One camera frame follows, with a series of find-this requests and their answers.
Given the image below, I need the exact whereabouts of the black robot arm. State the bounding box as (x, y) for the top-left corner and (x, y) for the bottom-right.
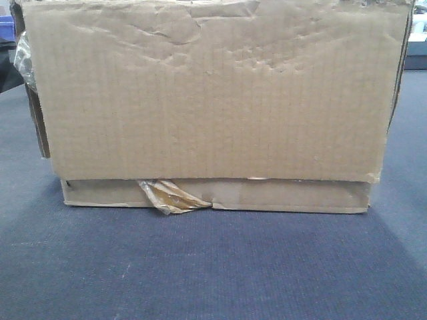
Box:
(0, 38), (24, 93)

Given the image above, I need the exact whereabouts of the large plain brown cardboard box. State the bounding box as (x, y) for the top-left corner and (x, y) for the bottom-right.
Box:
(11, 1), (414, 215)

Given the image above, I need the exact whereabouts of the white furniture in background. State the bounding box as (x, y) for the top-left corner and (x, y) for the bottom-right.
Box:
(404, 13), (426, 71)

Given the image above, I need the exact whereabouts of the blue plastic bin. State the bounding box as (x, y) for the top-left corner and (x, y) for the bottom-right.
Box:
(0, 15), (15, 41)

